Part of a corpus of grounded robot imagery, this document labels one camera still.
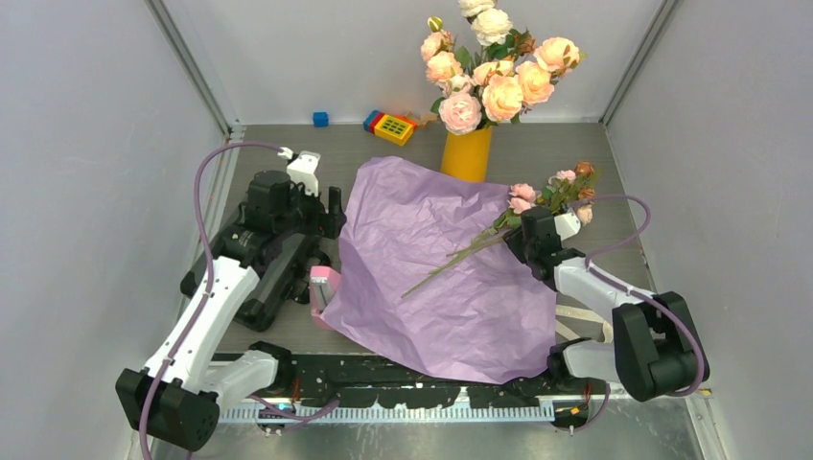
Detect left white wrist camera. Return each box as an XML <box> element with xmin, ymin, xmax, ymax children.
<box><xmin>277</xmin><ymin>148</ymin><xmax>321</xmax><ymax>197</ymax></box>

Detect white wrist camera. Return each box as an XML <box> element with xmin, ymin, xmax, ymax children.
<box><xmin>554</xmin><ymin>210</ymin><xmax>582</xmax><ymax>241</ymax></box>
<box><xmin>277</xmin><ymin>148</ymin><xmax>321</xmax><ymax>197</ymax></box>

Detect peach roses in vase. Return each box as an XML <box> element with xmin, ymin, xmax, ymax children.
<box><xmin>420</xmin><ymin>1</ymin><xmax>516</xmax><ymax>135</ymax></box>

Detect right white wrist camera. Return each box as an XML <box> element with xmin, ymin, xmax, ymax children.
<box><xmin>554</xmin><ymin>210</ymin><xmax>582</xmax><ymax>241</ymax></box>

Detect peach rose stem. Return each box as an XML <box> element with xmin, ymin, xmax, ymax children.
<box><xmin>515</xmin><ymin>36</ymin><xmax>585</xmax><ymax>106</ymax></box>
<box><xmin>473</xmin><ymin>59</ymin><xmax>523</xmax><ymax>123</ymax></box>

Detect beige ribbon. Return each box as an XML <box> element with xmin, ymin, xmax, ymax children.
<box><xmin>555</xmin><ymin>304</ymin><xmax>614</xmax><ymax>344</ymax></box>

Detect yellow vase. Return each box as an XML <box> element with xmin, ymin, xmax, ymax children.
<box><xmin>440</xmin><ymin>127</ymin><xmax>493</xmax><ymax>182</ymax></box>

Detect blue cube block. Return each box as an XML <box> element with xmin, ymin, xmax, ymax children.
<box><xmin>312</xmin><ymin>111</ymin><xmax>330</xmax><ymax>127</ymax></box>

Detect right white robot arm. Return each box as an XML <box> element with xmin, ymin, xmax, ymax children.
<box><xmin>504</xmin><ymin>207</ymin><xmax>710</xmax><ymax>402</ymax></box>

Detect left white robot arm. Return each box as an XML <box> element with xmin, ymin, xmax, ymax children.
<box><xmin>115</xmin><ymin>171</ymin><xmax>346</xmax><ymax>452</ymax></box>

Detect purple wrapping paper sheet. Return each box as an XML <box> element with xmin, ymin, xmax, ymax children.
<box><xmin>322</xmin><ymin>156</ymin><xmax>557</xmax><ymax>384</ymax></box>

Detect black hard case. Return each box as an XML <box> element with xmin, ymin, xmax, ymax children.
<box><xmin>197</xmin><ymin>205</ymin><xmax>344</xmax><ymax>332</ymax></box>

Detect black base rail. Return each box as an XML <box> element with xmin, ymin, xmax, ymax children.
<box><xmin>257</xmin><ymin>354</ymin><xmax>606</xmax><ymax>409</ymax></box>

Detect pink flower bouquet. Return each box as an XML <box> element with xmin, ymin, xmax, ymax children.
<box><xmin>402</xmin><ymin>161</ymin><xmax>597</xmax><ymax>297</ymax></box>

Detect pink toy toaster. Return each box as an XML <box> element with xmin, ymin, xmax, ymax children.
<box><xmin>309</xmin><ymin>265</ymin><xmax>341</xmax><ymax>331</ymax></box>

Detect yellow toy block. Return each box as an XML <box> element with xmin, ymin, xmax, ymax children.
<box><xmin>362</xmin><ymin>110</ymin><xmax>416</xmax><ymax>147</ymax></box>

